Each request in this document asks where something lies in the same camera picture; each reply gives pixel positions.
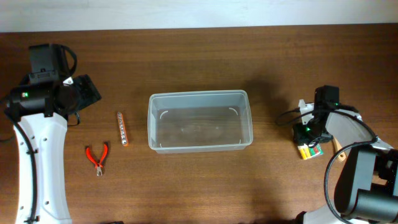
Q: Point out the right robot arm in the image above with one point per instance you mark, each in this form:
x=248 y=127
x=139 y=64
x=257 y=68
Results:
x=360 y=182

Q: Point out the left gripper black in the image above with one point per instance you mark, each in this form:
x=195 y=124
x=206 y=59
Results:
x=92 y=94

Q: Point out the orange socket bit holder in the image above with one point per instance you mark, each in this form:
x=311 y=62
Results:
x=122 y=129

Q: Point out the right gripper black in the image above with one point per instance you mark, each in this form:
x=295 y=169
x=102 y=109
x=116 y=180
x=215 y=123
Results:
x=300 y=138

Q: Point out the clear plastic container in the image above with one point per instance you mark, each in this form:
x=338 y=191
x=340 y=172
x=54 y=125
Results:
x=199 y=121

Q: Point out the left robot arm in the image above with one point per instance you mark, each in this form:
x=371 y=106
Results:
x=39 y=108

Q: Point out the red handled pliers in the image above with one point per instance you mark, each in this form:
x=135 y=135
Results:
x=98 y=162

